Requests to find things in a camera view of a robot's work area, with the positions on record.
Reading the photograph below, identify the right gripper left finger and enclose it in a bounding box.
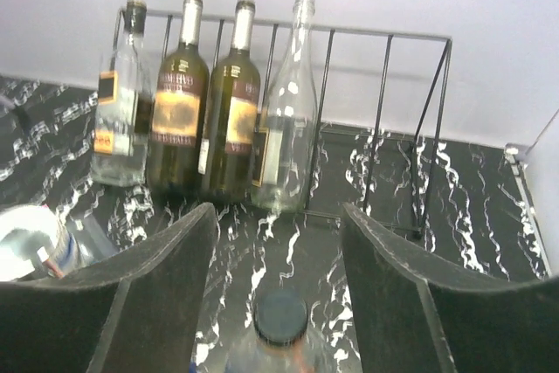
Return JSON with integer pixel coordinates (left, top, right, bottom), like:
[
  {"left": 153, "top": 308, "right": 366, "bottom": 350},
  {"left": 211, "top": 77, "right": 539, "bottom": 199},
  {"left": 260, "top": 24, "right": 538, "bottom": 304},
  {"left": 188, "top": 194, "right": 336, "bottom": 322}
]
[{"left": 1, "top": 203, "right": 217, "bottom": 372}]

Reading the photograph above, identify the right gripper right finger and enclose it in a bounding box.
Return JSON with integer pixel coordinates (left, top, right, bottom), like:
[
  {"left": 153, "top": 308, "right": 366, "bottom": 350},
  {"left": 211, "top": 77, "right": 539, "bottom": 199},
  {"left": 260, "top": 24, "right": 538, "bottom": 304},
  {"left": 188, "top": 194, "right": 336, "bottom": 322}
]
[{"left": 340, "top": 204, "right": 558, "bottom": 372}]

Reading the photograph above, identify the blue square glass bottle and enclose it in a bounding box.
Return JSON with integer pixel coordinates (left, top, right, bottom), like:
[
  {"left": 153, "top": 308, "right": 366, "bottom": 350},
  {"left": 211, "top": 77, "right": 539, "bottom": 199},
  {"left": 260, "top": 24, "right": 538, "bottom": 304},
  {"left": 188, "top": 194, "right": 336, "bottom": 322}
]
[{"left": 1, "top": 204, "right": 119, "bottom": 282}]

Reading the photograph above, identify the clear round bottle cork stopper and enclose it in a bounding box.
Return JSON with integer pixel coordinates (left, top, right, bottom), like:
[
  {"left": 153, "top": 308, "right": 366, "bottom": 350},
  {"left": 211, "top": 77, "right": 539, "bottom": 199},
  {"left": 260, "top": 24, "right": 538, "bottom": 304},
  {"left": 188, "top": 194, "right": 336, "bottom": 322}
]
[{"left": 220, "top": 289, "right": 340, "bottom": 373}]

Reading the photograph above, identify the tall clear bottle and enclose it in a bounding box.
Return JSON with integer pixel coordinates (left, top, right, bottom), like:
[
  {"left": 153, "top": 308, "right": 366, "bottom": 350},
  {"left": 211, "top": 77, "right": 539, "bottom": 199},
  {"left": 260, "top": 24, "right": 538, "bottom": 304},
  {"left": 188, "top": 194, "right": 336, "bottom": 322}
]
[{"left": 250, "top": 0, "right": 318, "bottom": 214}]

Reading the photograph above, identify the dark green wine bottle right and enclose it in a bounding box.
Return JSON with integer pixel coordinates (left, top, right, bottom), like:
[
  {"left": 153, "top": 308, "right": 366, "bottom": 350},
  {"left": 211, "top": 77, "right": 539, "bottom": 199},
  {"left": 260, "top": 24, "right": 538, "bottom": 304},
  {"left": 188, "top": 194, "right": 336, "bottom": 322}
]
[{"left": 198, "top": 0, "right": 260, "bottom": 203}]

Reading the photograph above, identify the dark green wine bottle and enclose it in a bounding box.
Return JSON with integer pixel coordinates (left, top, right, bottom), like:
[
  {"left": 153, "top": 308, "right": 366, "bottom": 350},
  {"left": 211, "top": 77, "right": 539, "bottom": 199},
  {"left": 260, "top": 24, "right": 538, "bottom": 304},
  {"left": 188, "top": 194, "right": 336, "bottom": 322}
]
[
  {"left": 147, "top": 0, "right": 210, "bottom": 196},
  {"left": 198, "top": 0, "right": 260, "bottom": 203}
]

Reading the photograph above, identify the clear square bottle orange label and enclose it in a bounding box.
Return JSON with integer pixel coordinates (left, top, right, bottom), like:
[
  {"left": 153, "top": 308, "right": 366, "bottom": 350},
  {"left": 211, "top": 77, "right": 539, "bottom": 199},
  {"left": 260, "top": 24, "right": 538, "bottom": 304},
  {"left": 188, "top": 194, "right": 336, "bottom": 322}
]
[{"left": 91, "top": 0, "right": 154, "bottom": 187}]

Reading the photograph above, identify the dark green wine bottle left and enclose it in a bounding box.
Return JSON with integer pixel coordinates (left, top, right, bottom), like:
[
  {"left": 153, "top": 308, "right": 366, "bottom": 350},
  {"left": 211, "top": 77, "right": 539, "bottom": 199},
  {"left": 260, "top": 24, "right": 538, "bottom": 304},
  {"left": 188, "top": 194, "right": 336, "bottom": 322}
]
[{"left": 147, "top": 0, "right": 210, "bottom": 196}]

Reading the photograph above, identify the black wire wine rack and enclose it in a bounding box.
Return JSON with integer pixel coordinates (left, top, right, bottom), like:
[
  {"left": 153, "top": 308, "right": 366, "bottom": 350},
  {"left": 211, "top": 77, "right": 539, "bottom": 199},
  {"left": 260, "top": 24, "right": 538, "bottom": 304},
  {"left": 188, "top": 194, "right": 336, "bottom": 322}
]
[{"left": 111, "top": 5, "right": 454, "bottom": 241}]

